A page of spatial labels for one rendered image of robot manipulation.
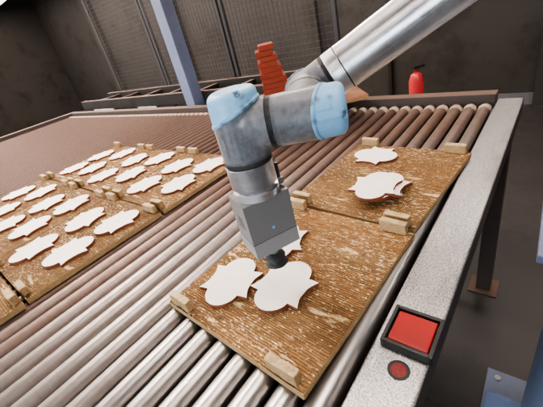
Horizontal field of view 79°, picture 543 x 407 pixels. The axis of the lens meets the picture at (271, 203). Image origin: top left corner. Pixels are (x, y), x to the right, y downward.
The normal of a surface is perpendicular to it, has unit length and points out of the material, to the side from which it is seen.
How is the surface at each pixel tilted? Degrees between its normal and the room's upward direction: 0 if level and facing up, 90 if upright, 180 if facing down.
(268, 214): 90
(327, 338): 0
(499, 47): 90
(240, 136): 90
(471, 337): 0
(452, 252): 0
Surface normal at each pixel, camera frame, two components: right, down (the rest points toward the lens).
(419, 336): -0.22, -0.84
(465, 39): -0.58, 0.51
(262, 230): 0.46, 0.35
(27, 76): 0.78, 0.15
